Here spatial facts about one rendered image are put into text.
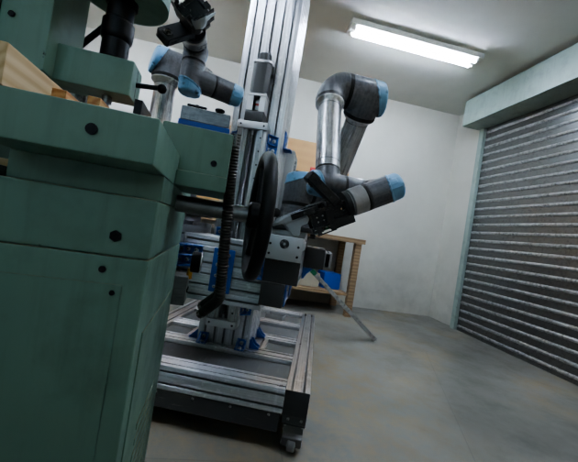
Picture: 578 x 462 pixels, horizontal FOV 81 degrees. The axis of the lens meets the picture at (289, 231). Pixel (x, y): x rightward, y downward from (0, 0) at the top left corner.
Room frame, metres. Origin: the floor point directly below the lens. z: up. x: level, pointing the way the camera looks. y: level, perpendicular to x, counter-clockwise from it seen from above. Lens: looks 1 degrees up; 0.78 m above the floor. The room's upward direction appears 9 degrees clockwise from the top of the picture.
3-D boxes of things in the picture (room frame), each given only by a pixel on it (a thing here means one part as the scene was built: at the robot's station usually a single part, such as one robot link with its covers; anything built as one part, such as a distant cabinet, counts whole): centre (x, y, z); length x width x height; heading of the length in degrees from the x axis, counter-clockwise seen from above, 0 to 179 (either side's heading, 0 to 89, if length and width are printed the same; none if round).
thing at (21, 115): (0.71, 0.30, 0.87); 0.61 x 0.30 x 0.06; 12
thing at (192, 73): (1.12, 0.38, 1.24); 0.11 x 0.08 x 0.11; 125
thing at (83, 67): (0.68, 0.43, 1.03); 0.14 x 0.07 x 0.09; 102
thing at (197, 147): (0.72, 0.22, 0.91); 0.15 x 0.14 x 0.09; 12
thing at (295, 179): (1.43, -0.02, 0.98); 0.13 x 0.12 x 0.14; 100
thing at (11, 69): (0.68, 0.43, 0.92); 0.60 x 0.02 x 0.05; 12
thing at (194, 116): (0.73, 0.22, 0.99); 0.13 x 0.11 x 0.06; 12
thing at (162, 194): (0.69, 0.35, 0.82); 0.40 x 0.21 x 0.04; 12
